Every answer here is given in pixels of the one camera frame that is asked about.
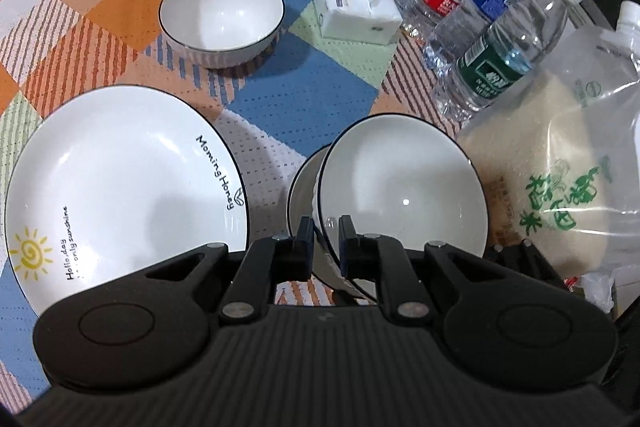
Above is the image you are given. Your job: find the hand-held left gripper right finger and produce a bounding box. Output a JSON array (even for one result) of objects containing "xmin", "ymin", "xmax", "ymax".
[{"xmin": 338, "ymin": 214, "xmax": 506, "ymax": 325}]

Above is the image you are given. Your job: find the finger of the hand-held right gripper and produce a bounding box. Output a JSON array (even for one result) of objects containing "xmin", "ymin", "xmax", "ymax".
[{"xmin": 487, "ymin": 238, "xmax": 571, "ymax": 295}]

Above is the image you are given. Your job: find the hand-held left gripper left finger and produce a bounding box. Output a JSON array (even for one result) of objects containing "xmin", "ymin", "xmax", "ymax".
[{"xmin": 142, "ymin": 216, "xmax": 316, "ymax": 323}]

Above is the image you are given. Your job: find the white ribbed bowl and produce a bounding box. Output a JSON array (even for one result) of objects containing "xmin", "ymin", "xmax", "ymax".
[
  {"xmin": 312, "ymin": 113, "xmax": 487, "ymax": 303},
  {"xmin": 286, "ymin": 144, "xmax": 332, "ymax": 290},
  {"xmin": 158, "ymin": 0, "xmax": 285, "ymax": 68}
]

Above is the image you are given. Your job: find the white plate with sun print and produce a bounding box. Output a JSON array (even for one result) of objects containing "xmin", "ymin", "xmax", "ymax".
[{"xmin": 4, "ymin": 84, "xmax": 249, "ymax": 315}]

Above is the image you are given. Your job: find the clear bag of rice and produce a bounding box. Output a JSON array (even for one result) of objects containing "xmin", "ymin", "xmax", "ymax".
[{"xmin": 455, "ymin": 0, "xmax": 640, "ymax": 280}]

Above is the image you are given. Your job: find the green label water bottle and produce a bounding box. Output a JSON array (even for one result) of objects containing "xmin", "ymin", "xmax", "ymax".
[{"xmin": 432, "ymin": 0, "xmax": 586, "ymax": 125}]

